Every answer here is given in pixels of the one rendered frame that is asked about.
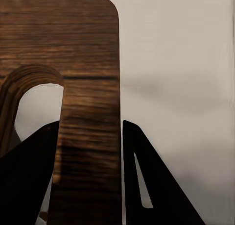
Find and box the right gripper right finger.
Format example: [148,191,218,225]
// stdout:
[122,120,206,225]

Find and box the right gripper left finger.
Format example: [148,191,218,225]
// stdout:
[0,121,59,225]

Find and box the cutting board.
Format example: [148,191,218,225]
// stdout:
[0,0,122,225]

